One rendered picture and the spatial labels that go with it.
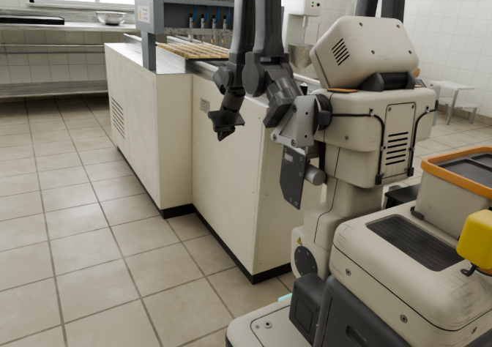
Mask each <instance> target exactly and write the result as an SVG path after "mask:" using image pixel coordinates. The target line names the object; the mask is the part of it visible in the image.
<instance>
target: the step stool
mask: <svg viewBox="0 0 492 347"><path fill-rule="evenodd" d="M433 85H437V86H442V87H445V88H448V89H454V90H455V94H454V97H453V98H451V97H440V98H439V102H443V103H445V106H444V111H443V114H442V115H445V114H446V111H447V106H448V104H449V105H451V107H450V112H449V114H448V117H447V121H446V124H445V125H449V123H450V119H451V115H452V112H453V110H456V109H469V108H473V109H474V110H473V113H472V115H471V119H470V122H469V124H472V123H473V121H474V117H475V114H476V111H477V108H478V107H479V106H478V105H475V104H471V103H469V102H464V101H461V100H457V96H458V92H459V90H474V89H475V87H472V86H466V85H463V84H459V83H453V82H450V81H430V86H433ZM454 106H456V107H454Z"/></svg>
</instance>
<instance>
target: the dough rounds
mask: <svg viewBox="0 0 492 347"><path fill-rule="evenodd" d="M156 47H158V48H162V49H163V50H166V51H169V52H171V53H174V54H176V55H178V56H181V57H184V58H186V60H188V59H195V58H229V51H230V50H229V49H227V48H221V47H219V46H215V45H211V44H203V45H202V44H189V43H188V44H186V45H185V44H181V43H177V44H176V45H175V44H173V43H168V44H167V45H166V44H165V43H158V44H157V46H156Z"/></svg>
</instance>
